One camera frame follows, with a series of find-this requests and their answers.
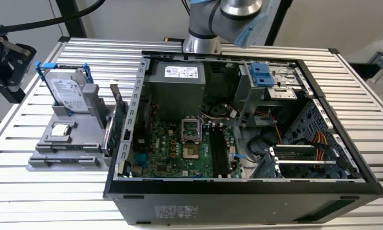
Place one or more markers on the grey parts rack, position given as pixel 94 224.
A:
pixel 85 134

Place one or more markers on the green graphics card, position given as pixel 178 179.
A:
pixel 115 129

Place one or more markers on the blue plastic drive latch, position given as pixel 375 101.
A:
pixel 259 76

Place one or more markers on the grey power supply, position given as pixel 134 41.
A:
pixel 175 95

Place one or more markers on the grey metal drive cage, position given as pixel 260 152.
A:
pixel 282 93

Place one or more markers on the hard disk in blue carrier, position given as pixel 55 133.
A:
pixel 65 93

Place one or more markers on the CPU socket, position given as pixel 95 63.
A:
pixel 191 151

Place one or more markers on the green motherboard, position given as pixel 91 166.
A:
pixel 178 167

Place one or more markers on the silver CPU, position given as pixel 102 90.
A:
pixel 59 130

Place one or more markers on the metal disk bay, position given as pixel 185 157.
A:
pixel 300 162

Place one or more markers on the black table corner cap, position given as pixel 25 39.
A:
pixel 332 51

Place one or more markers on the black PC case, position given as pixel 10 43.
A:
pixel 210 206

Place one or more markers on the black RAM slot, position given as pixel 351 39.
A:
pixel 214 151
pixel 222 151
pixel 218 151

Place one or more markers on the round black fan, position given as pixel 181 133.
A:
pixel 216 110

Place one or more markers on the blue port connector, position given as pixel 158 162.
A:
pixel 139 160

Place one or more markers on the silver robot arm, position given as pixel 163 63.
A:
pixel 200 14

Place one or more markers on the black frame post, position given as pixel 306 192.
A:
pixel 279 24
pixel 71 28

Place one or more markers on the yellow black plug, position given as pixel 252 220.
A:
pixel 166 39

